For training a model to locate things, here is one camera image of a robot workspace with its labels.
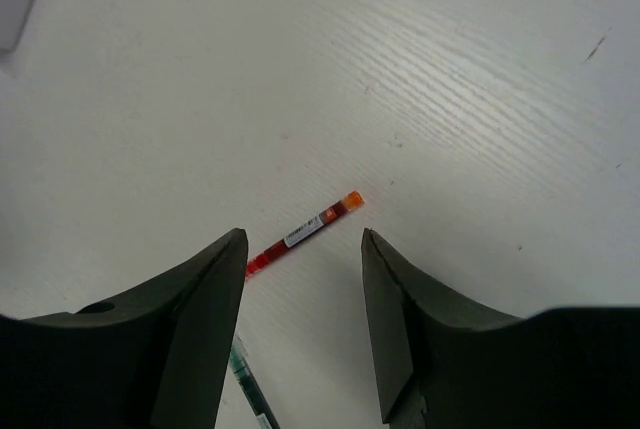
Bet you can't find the red pen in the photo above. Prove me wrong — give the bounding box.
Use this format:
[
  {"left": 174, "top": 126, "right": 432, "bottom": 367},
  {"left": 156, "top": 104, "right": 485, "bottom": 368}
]
[{"left": 245, "top": 191, "right": 365, "bottom": 280}]

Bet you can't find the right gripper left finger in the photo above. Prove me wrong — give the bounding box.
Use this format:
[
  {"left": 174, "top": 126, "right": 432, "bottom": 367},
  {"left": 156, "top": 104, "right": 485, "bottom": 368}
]
[{"left": 1, "top": 229, "right": 248, "bottom": 428}]

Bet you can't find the green ink pen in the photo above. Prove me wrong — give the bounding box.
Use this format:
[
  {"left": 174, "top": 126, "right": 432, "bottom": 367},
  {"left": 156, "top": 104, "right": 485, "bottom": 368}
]
[{"left": 228, "top": 334, "right": 281, "bottom": 429}]

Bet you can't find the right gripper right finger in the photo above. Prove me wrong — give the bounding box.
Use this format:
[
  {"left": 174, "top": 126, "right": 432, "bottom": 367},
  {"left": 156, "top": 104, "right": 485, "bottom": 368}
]
[{"left": 361, "top": 229, "right": 639, "bottom": 428}]

